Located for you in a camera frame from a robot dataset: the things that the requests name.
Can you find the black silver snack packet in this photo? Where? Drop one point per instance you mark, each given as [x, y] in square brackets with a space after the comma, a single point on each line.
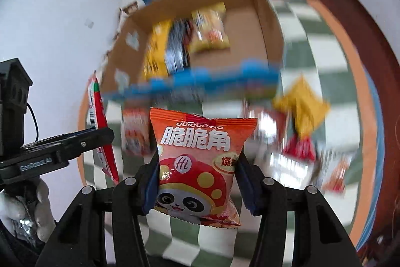
[176, 48]

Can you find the plain yellow snack packet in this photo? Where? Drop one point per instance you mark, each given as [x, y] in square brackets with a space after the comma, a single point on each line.
[301, 104]

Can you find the cardboard box with blue print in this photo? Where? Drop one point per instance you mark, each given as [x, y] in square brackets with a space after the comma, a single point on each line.
[247, 32]

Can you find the yellow black snack packet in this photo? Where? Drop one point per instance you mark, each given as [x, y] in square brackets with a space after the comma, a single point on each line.
[155, 51]

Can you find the person's left hand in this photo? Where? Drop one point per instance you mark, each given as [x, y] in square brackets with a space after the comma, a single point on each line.
[43, 210]

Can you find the long red white snack packet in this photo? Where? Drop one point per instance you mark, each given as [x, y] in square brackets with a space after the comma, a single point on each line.
[99, 110]

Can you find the orange panda snack packet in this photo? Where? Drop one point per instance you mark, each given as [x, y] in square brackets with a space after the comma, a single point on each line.
[193, 160]

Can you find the silver red snack packet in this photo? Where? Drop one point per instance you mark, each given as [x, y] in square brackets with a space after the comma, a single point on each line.
[268, 126]

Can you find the yellow orange snack packet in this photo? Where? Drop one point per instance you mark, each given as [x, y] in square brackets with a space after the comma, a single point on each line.
[209, 29]

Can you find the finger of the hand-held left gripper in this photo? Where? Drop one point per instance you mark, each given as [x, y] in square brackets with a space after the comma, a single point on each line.
[84, 138]

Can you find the small white brown object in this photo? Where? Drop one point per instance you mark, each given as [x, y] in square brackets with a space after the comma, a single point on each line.
[131, 9]

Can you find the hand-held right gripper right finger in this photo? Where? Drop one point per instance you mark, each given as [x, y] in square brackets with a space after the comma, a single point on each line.
[247, 188]

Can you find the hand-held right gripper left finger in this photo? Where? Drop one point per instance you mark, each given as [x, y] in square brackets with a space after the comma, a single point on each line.
[152, 188]

